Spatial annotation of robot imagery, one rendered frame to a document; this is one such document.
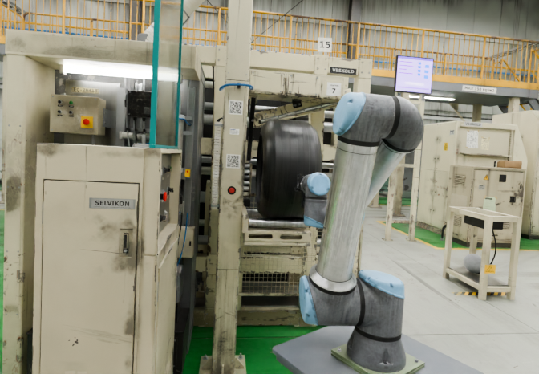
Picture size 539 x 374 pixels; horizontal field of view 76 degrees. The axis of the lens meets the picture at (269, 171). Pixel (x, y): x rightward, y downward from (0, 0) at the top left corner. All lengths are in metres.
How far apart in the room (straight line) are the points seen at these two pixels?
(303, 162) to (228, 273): 0.75
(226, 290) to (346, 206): 1.19
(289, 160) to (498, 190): 4.98
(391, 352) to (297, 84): 1.56
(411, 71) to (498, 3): 9.74
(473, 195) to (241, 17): 4.88
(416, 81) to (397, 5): 7.68
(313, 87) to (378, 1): 11.07
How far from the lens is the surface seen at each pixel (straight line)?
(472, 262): 4.23
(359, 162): 0.96
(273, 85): 2.21
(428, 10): 13.92
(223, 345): 2.19
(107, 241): 1.32
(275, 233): 1.87
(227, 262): 1.99
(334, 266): 1.09
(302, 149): 1.76
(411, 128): 0.99
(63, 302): 1.43
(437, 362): 1.45
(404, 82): 5.88
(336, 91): 2.29
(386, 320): 1.23
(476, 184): 6.15
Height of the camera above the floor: 1.27
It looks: 3 degrees down
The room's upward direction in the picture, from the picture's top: 3 degrees clockwise
